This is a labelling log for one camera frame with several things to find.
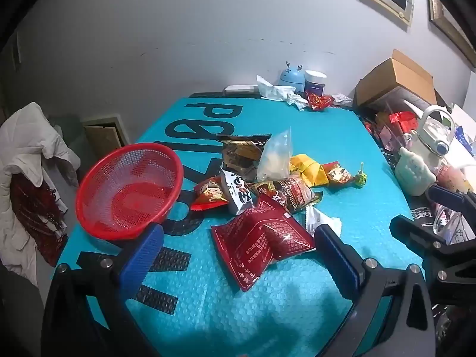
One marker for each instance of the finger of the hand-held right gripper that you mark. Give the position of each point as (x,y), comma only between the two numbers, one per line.
(446,195)
(412,230)

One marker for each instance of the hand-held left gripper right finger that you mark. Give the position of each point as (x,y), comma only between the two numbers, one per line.
(334,256)

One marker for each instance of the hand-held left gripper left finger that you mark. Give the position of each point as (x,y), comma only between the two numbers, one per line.
(143,256)

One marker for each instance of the green lollipop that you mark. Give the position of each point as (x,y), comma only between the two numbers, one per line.
(360,180)

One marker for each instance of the large dark red snack packet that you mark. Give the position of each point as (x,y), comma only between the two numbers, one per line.
(260,245)

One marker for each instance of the long brown snack packet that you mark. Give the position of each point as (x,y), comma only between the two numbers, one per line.
(290,193)

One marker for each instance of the small red gold snack packet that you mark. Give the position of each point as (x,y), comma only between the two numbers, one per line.
(338,174)

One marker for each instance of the red plastic mesh basket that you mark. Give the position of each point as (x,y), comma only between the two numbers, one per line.
(111,178)

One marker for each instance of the red cartoon snack packet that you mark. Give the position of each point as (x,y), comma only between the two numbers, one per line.
(208,193)

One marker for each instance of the yellow snack packet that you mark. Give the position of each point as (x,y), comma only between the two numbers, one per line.
(308,169)

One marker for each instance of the clear zip bag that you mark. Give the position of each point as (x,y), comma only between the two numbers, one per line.
(275,160)

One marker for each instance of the white peanut snack packet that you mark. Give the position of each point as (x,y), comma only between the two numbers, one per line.
(238,191)

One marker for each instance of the dark brown snack packet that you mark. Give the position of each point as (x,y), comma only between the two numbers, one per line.
(241,152)

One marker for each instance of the clear plastic bags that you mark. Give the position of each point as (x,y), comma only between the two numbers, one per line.
(455,227)

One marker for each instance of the white ceramic figurine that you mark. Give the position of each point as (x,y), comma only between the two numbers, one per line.
(412,171)

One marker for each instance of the red foil bag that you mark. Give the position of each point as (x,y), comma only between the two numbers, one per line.
(403,119)

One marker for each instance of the teal printed bubble mat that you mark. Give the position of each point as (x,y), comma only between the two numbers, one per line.
(334,137)

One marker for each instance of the red plaid cloth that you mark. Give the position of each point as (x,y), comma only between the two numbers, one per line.
(33,208)

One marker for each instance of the wooden board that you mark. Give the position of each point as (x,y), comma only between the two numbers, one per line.
(104,137)

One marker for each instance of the open cardboard box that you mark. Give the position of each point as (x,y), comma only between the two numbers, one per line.
(394,78)

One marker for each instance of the small white wrapper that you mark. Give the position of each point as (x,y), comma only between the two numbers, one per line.
(342,99)

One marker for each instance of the red candy bag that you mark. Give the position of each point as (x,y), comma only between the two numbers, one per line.
(318,101)

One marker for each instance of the crumpled white tissue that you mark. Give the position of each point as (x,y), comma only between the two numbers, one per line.
(295,100)
(275,91)

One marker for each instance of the white quilted jacket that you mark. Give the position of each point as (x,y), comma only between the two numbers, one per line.
(29,134)

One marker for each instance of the dark jar with white lid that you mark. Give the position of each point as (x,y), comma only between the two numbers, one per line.
(315,81)

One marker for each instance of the blue deer humidifier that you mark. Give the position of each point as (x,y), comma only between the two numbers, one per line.
(292,78)

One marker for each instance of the white flat adapter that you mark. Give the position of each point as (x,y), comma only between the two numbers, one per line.
(240,88)

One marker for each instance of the gold picture frame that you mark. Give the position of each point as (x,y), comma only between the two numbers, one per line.
(446,22)

